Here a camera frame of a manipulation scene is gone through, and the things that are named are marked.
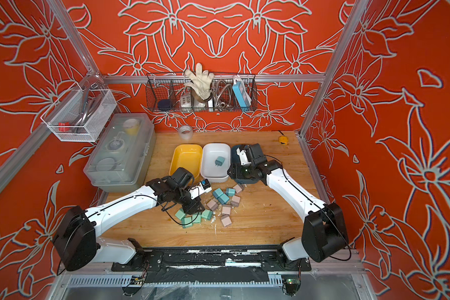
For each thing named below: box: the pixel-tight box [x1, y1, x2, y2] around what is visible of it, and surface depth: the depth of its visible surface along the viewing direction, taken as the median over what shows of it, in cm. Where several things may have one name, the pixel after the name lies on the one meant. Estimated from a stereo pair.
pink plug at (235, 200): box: [230, 195, 241, 208], surface depth 89 cm
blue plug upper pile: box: [212, 187, 224, 200], surface depth 92 cm
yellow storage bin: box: [168, 144, 204, 179], surface depth 106 cm
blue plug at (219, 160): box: [215, 156, 226, 167], surface depth 106 cm
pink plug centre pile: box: [206, 198, 219, 211], surface depth 87 cm
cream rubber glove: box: [183, 62, 215, 100], surface depth 92 cm
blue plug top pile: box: [226, 188, 236, 197], surface depth 92 cm
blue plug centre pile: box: [217, 193, 230, 205], surface depth 91 cm
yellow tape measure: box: [278, 135, 289, 145], surface depth 116 cm
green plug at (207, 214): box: [200, 208, 214, 221], surface depth 85 cm
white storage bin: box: [200, 143, 232, 183], surface depth 106 cm
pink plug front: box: [220, 213, 233, 227], surface depth 84 cm
